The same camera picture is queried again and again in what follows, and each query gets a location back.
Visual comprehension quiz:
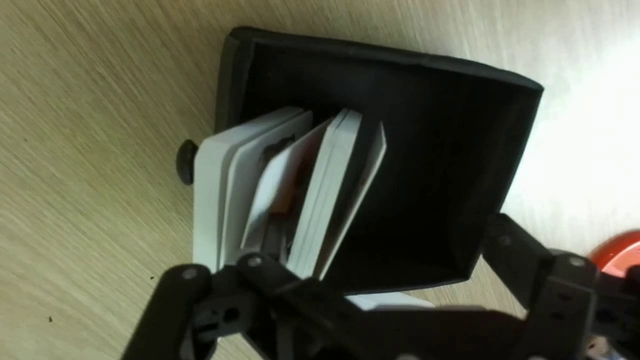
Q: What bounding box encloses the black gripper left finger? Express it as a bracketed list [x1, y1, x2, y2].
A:
[119, 250, 417, 360]

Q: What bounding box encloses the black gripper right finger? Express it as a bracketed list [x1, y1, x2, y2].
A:
[483, 213, 640, 360]

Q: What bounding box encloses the white book with orange oval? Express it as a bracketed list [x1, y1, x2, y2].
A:
[238, 109, 389, 282]

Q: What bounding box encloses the black box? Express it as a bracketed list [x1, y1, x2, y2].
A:
[175, 26, 546, 297]

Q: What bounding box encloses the orange disc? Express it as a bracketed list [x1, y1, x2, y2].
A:
[589, 228, 640, 281]

